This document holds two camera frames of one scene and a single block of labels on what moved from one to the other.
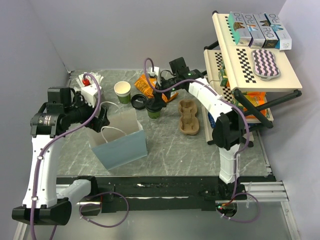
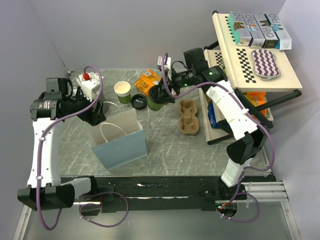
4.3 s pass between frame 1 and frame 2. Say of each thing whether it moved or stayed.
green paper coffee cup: moved
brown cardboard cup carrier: stayed
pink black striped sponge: stayed
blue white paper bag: stayed
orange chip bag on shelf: stayed
